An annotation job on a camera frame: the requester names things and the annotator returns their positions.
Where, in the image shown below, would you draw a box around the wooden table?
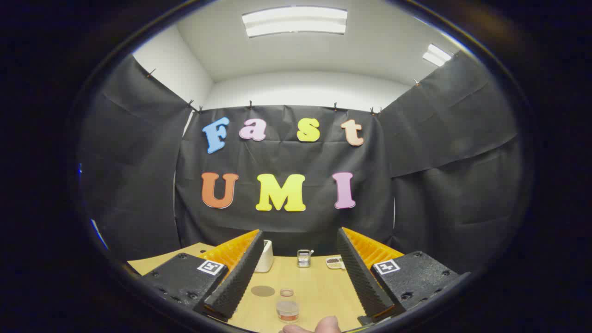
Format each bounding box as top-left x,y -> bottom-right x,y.
127,242 -> 370,333

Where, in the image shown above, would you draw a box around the white kitchen appliance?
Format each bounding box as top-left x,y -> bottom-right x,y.
254,239 -> 274,273

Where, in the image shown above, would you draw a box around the clear juice bottle red label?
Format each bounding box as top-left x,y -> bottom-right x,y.
276,288 -> 300,323

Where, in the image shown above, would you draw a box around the small ceiling light panel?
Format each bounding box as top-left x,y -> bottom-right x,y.
422,43 -> 453,68

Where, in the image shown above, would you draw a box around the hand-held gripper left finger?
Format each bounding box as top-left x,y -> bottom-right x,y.
139,229 -> 265,323

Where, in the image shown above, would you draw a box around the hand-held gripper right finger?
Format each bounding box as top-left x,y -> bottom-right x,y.
336,227 -> 471,326

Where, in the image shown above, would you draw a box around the large ceiling light panel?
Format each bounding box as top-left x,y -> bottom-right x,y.
241,6 -> 348,38

